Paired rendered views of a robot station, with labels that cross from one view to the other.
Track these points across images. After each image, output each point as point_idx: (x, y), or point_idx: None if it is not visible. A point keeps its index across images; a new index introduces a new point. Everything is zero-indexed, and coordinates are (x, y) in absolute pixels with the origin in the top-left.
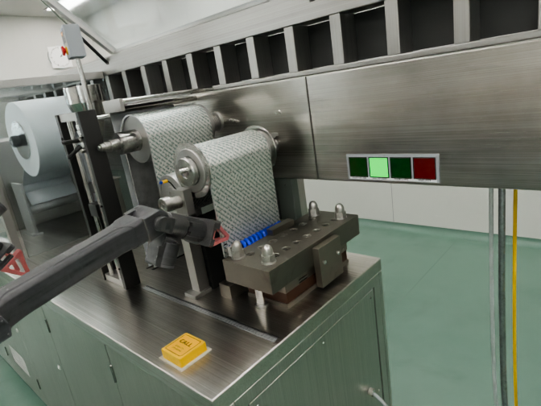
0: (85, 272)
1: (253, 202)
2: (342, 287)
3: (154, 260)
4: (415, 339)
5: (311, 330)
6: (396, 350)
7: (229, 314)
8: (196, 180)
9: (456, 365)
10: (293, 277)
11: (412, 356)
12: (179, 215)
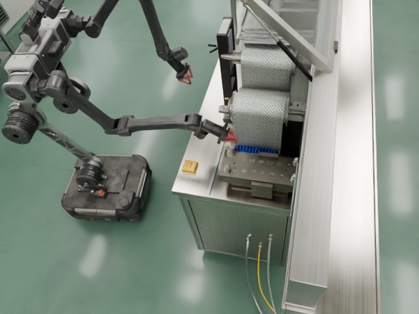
0: (159, 128)
1: (260, 136)
2: (259, 204)
3: (193, 133)
4: (416, 255)
5: (227, 203)
6: (395, 245)
7: (219, 167)
8: (229, 113)
9: (403, 289)
10: (234, 182)
11: (394, 258)
12: (209, 125)
